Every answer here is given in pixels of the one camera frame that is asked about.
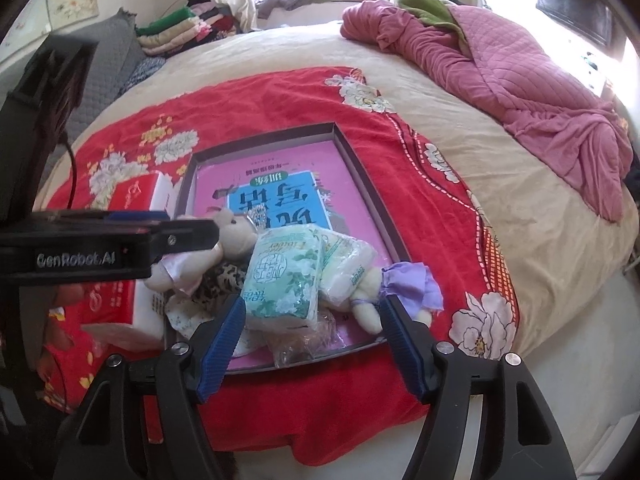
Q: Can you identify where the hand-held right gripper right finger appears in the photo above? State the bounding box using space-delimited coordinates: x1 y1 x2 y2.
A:
380 294 581 480

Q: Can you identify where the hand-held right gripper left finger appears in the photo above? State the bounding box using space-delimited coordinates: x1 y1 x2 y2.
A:
55 292 248 480

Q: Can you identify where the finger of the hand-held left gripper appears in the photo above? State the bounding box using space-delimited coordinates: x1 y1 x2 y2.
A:
147 217 221 267
35 209 171 224

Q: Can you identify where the plush bear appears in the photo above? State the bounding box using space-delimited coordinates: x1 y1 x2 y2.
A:
345 260 443 333
145 208 258 296

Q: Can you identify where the leopard print cloth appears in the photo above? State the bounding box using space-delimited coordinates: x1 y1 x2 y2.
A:
192 260 251 306

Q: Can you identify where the green floral tissue pack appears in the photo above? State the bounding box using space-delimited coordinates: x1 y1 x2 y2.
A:
240 227 323 333
312 227 378 306

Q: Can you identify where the dark cardboard box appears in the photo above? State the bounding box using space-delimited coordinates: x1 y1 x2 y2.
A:
165 121 413 373

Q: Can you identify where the person's left hand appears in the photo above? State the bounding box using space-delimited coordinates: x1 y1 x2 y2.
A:
42 282 97 356

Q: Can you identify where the red tissue box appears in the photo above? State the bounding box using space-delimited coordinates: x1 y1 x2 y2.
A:
82 171 183 341

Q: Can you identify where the white floral cloth pouch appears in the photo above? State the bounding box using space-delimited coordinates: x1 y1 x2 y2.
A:
167 300 211 341

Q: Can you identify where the plush bear in purple dress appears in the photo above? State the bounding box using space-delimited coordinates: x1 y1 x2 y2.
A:
345 260 443 333

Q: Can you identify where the red floral blanket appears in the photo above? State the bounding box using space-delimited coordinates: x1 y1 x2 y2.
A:
32 65 521 471

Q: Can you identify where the blue patterned cloth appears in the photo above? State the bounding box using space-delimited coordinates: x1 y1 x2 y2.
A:
127 55 166 91

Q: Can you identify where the grey quilted sofa cover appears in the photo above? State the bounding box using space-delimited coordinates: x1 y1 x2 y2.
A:
0 7 146 196

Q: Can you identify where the pink and blue book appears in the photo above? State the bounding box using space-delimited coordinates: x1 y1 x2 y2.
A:
192 140 386 361

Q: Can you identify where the stack of folded clothes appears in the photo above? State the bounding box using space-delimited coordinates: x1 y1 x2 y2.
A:
135 0 246 58

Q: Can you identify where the beige bedsheet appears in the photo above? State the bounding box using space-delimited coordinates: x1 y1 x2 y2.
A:
47 20 636 361

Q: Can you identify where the grey clothing pile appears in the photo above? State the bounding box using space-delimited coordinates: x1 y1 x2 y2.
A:
257 0 346 16

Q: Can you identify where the pink quilt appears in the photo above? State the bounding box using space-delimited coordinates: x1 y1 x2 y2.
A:
340 0 635 223

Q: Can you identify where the green blanket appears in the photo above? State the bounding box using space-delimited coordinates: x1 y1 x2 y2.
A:
397 0 471 46

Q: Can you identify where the black framed screen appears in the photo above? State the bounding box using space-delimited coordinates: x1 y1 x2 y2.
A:
536 0 615 51

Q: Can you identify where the black cable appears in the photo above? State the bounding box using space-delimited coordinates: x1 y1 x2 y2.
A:
61 134 79 207

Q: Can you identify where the floral wall painting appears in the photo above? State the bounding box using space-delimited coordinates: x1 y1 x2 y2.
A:
0 0 103 61

